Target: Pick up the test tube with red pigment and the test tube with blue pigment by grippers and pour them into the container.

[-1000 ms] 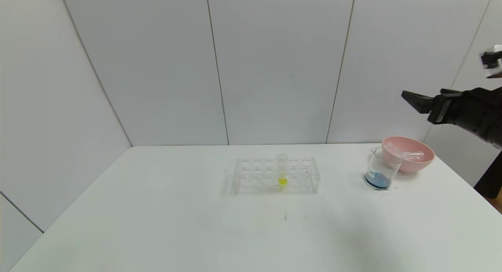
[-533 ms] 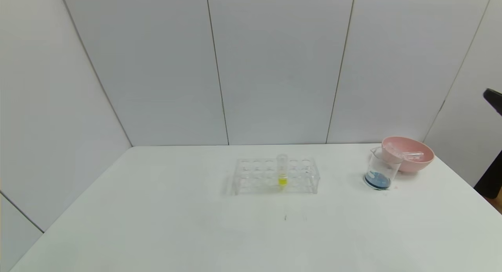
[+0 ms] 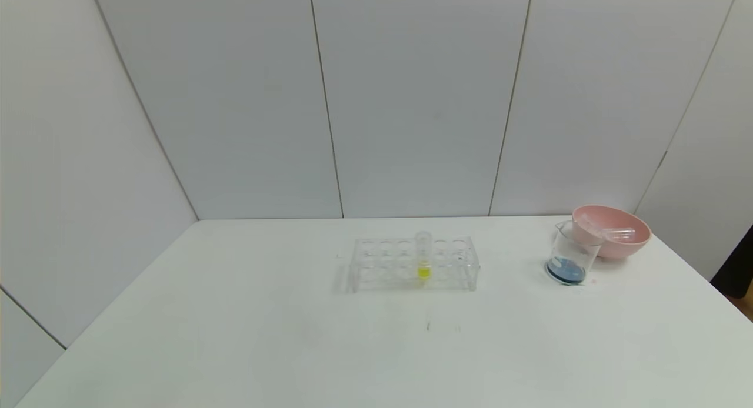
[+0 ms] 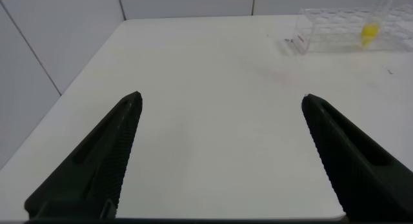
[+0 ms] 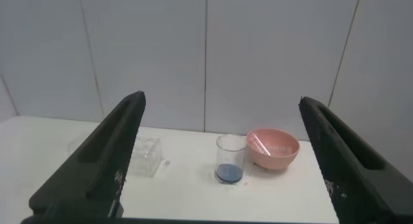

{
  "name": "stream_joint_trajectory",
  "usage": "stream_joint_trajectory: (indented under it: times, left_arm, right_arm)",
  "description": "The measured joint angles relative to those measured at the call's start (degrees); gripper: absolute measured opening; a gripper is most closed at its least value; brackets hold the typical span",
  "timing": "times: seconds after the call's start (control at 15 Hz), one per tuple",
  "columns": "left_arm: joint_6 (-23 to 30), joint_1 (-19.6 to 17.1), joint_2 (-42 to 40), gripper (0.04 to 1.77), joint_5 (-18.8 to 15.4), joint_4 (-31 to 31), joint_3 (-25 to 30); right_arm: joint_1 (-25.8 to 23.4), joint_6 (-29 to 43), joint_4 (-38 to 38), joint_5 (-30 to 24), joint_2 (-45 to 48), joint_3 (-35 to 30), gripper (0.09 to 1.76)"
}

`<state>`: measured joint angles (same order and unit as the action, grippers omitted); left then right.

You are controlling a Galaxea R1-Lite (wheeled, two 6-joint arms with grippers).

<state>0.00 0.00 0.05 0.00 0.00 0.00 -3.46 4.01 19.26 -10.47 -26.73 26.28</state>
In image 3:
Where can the clear acrylic test tube rack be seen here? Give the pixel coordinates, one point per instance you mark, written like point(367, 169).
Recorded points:
point(388, 261)

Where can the black background object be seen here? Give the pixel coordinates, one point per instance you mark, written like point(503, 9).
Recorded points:
point(735, 267)

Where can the test tube with blue pigment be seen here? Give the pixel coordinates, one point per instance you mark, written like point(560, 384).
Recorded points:
point(588, 226)

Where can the clear glass beaker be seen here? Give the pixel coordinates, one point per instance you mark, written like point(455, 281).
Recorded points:
point(567, 270)

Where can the test tube with yellow pigment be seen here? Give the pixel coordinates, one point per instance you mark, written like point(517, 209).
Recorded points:
point(423, 271)

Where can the test tube with red pigment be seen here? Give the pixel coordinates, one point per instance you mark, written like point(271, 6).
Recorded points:
point(617, 234)

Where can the pink plastic bowl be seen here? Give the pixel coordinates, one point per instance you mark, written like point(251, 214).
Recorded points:
point(623, 220)

